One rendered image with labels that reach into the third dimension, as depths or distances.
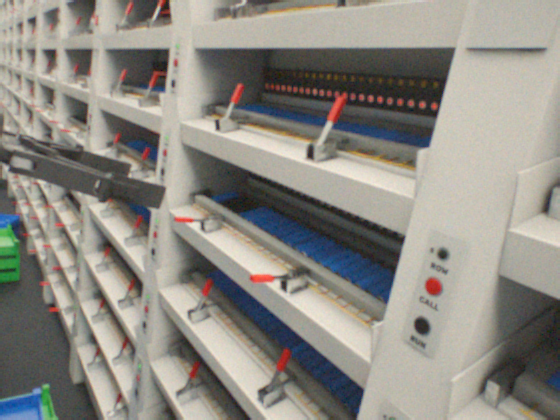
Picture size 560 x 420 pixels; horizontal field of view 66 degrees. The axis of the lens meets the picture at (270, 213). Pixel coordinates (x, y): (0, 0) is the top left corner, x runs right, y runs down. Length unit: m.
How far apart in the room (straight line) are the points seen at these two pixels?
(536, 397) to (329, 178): 0.31
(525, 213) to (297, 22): 0.39
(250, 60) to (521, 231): 0.74
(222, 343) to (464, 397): 0.49
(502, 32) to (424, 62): 0.31
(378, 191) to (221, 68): 0.58
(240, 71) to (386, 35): 0.52
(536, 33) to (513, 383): 0.33
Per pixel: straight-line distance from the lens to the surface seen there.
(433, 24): 0.50
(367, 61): 0.81
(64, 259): 2.19
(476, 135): 0.44
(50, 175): 0.50
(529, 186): 0.42
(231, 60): 0.99
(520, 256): 0.42
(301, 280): 0.64
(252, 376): 0.78
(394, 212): 0.49
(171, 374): 1.10
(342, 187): 0.54
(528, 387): 0.51
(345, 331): 0.57
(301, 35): 0.65
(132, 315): 1.32
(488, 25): 0.45
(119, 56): 1.63
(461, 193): 0.44
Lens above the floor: 1.20
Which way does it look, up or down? 14 degrees down
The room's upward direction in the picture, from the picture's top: 10 degrees clockwise
